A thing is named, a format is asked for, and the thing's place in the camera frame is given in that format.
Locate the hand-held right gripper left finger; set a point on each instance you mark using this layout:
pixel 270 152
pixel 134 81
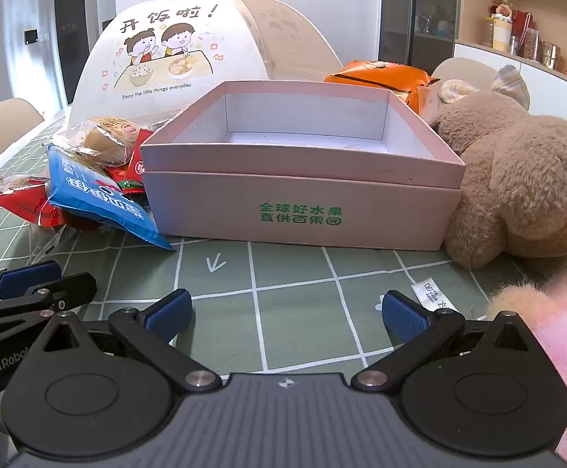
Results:
pixel 171 313

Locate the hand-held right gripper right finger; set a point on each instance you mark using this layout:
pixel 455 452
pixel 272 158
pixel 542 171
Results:
pixel 403 319

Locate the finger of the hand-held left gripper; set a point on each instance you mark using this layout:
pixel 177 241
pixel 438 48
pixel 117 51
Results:
pixel 29 277
pixel 44 302

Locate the red clear snack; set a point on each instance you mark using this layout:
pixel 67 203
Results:
pixel 20 204

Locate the blue white snack packet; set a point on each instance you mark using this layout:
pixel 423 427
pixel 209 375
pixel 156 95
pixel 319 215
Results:
pixel 98 195

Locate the pink cardboard box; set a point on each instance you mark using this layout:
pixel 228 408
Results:
pixel 312 204

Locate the clear brown pastry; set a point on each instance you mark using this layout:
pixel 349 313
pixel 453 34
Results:
pixel 103 141

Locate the red spicy strips packet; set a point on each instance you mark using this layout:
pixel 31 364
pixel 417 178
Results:
pixel 134 163

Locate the white fabric care label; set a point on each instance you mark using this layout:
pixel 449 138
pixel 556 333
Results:
pixel 429 295

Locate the green checked tablecloth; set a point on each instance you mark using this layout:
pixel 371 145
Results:
pixel 288 302

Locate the beige chair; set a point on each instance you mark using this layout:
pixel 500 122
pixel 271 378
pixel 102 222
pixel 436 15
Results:
pixel 5 126
pixel 464 70

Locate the brown plush bear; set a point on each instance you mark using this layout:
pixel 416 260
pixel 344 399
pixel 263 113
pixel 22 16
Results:
pixel 522 165

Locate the orange snack bag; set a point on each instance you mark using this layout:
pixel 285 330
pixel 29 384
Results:
pixel 385 78

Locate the white printed food cover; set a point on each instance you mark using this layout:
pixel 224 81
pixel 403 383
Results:
pixel 166 58

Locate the dark door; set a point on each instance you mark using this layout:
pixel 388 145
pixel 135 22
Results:
pixel 71 19

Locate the white sideboard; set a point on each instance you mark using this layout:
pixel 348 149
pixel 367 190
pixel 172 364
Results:
pixel 546 83

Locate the metal tin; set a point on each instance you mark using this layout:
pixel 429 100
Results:
pixel 550 56

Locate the clear storage jar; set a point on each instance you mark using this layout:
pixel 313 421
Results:
pixel 532 44

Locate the glass door cabinet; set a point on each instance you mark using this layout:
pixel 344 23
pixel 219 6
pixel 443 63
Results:
pixel 417 9

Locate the red gift bag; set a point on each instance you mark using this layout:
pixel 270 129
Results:
pixel 522 22

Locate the small doll figure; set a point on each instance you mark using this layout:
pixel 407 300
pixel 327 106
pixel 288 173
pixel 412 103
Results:
pixel 504 2

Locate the wall switch panel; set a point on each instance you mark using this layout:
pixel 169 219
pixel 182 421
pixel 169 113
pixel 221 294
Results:
pixel 32 35

